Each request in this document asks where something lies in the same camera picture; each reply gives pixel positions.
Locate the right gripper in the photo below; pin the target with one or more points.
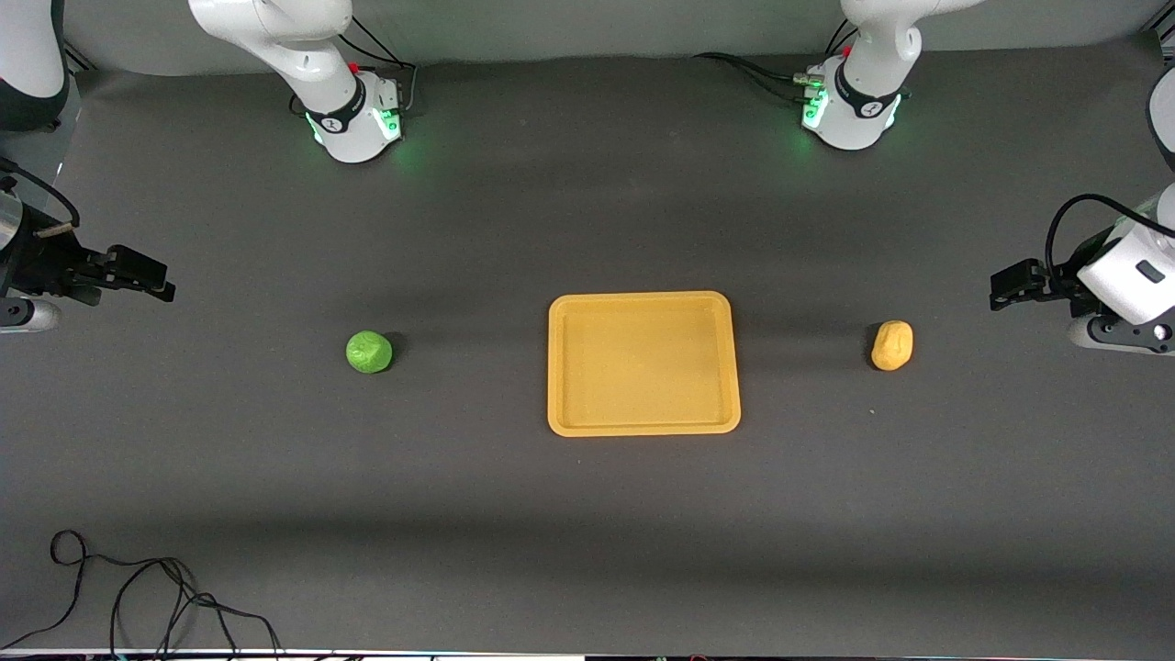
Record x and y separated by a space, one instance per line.
41 261

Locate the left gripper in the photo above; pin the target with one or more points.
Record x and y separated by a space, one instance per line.
1062 273

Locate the yellow-brown potato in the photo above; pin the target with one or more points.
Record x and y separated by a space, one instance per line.
891 345

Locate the green apple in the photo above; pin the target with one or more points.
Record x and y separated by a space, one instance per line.
369 352

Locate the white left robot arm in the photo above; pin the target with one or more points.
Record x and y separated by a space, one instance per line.
872 55

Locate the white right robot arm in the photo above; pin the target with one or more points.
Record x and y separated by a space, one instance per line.
312 55

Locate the yellow plastic tray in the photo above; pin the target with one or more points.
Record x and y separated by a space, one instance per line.
643 367

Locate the dark grey table mat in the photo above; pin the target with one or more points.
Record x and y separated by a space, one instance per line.
587 532

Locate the aluminium frame rail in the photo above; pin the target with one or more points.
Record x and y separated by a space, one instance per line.
78 60

